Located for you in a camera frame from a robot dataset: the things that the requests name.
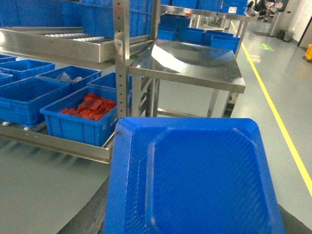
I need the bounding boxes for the yellow mop bucket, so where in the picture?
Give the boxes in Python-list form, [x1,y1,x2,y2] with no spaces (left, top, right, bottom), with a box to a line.
[303,44,312,62]

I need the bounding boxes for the blue bin behind red bags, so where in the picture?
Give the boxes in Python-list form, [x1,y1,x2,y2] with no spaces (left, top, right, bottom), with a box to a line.
[87,73,117,100]

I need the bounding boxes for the red bubble wrap bags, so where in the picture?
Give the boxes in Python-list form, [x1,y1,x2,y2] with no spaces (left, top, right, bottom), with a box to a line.
[60,92,117,121]

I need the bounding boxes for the stainless steel shelf rack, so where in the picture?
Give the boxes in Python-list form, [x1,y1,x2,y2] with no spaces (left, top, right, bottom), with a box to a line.
[0,0,160,164]

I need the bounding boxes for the blue bottle-shaped part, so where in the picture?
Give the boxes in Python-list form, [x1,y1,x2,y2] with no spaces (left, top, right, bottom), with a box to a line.
[103,117,285,234]

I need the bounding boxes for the empty blue target bin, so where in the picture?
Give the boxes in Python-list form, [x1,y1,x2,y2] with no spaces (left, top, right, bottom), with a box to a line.
[0,77,71,127]

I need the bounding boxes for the blue bin with clear bag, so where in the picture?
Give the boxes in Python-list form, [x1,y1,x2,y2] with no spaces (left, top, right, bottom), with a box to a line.
[37,66,102,87]

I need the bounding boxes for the clear plastic bag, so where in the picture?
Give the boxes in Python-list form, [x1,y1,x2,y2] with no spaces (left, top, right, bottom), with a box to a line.
[56,72,82,83]

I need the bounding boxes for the blue bin far left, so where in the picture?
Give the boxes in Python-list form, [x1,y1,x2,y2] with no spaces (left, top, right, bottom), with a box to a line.
[0,59,55,80]

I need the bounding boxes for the stainless steel table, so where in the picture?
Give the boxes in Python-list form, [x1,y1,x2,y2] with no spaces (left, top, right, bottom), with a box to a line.
[129,39,246,117]

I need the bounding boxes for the blue bin with red bags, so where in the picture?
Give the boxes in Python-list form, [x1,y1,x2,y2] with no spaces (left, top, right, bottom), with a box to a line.
[40,87,117,146]

